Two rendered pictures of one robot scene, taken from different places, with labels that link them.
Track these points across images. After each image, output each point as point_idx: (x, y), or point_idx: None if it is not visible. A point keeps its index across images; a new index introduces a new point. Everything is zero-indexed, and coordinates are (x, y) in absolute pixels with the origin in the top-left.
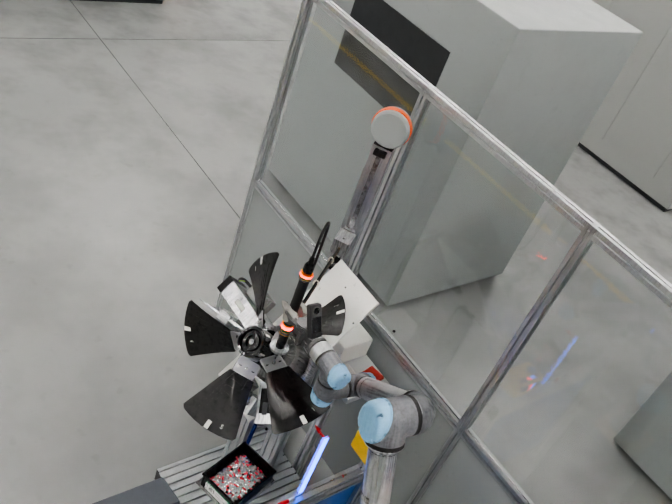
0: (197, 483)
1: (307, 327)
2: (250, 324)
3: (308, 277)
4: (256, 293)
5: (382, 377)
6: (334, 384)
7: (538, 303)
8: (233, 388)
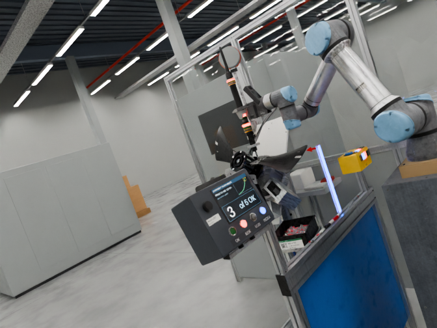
0: None
1: (253, 99)
2: None
3: (232, 78)
4: (225, 157)
5: (333, 176)
6: (289, 93)
7: (356, 28)
8: None
